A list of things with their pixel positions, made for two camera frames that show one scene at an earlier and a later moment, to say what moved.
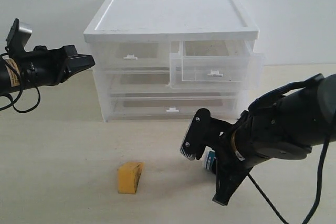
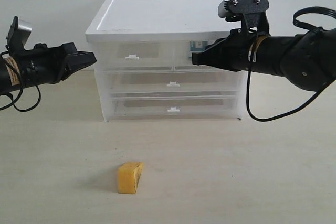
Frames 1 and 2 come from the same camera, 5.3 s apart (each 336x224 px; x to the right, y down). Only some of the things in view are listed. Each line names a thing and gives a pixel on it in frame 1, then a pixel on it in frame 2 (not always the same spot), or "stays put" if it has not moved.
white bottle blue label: (208, 158) -> (196, 46)
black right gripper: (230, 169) -> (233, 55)
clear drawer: (153, 55) stays put
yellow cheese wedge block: (128, 177) stays put
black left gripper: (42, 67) stays put
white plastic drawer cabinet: (161, 57) stays put
